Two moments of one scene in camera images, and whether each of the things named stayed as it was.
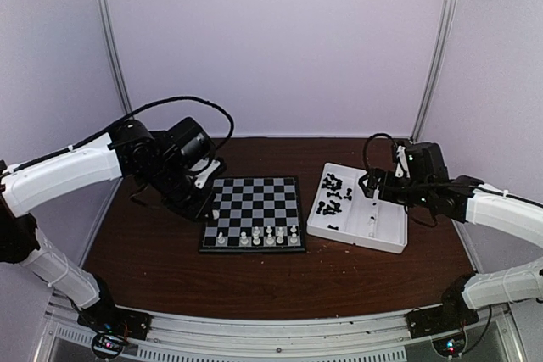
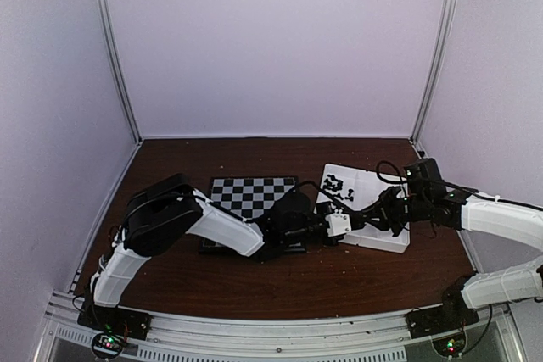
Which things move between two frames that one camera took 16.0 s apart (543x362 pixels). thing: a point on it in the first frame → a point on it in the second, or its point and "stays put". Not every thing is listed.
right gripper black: [375, 175] → [383, 208]
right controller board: [450, 346] stays put
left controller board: [107, 345] stays put
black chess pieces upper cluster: [331, 182] stays put
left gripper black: [198, 208] → [332, 243]
